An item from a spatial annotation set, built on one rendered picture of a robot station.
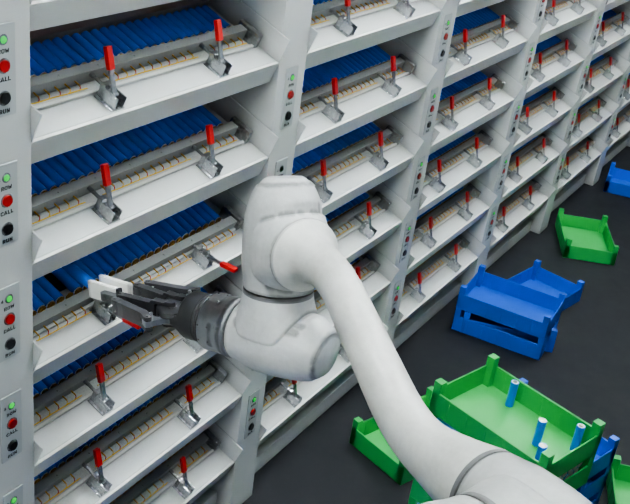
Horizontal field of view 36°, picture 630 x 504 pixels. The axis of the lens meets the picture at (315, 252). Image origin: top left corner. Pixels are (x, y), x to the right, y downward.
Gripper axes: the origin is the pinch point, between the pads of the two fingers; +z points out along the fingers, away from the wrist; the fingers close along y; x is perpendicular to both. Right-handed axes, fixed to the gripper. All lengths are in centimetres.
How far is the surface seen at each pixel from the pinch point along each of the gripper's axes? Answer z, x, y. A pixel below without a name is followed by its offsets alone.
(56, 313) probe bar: 6.9, 3.6, 5.8
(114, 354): 12.4, 20.7, -11.6
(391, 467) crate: -9, 81, -84
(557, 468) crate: -58, 48, -59
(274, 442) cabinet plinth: 18, 75, -70
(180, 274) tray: 5.3, 7.3, -23.2
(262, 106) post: 1.6, -20.2, -45.5
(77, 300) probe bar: 7.2, 3.4, 0.7
